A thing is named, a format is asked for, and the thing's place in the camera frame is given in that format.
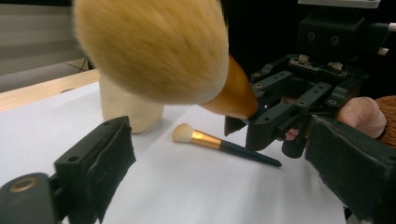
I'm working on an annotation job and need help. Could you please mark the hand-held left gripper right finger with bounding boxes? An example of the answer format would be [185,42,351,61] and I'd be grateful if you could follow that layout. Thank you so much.
[304,114,396,224]

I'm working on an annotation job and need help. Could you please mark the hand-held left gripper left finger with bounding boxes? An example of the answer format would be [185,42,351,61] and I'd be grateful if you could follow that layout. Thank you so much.
[54,116,137,224]

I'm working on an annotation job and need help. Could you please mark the small makeup brush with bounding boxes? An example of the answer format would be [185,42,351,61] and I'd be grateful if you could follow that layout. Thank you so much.
[172,122,283,168]

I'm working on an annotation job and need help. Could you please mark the cream square ceramic cup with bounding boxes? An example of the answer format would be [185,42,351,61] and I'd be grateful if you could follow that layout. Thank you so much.
[98,74,165,134]

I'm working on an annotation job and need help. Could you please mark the large makeup brush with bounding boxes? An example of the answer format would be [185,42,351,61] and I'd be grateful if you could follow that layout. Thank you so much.
[73,0,260,120]

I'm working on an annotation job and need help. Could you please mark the black curtain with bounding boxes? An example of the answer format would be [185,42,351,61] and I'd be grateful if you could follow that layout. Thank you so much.
[218,0,396,101]

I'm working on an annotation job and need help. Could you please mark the white table sheet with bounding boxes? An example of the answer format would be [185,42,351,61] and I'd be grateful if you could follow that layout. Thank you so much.
[0,81,353,224]

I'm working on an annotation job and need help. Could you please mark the light wooden table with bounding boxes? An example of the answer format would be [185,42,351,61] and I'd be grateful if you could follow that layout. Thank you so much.
[0,68,101,114]

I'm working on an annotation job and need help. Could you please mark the black power cable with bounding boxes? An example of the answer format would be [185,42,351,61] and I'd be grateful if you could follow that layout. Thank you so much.
[64,57,90,74]

